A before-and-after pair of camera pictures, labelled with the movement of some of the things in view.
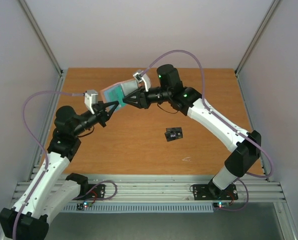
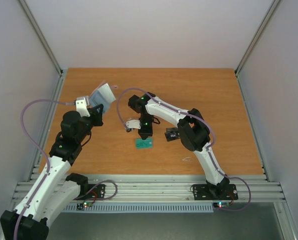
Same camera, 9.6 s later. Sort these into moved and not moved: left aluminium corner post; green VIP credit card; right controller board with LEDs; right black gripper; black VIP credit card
Moved: green VIP credit card; right black gripper
Not moved: left aluminium corner post; black VIP credit card; right controller board with LEDs
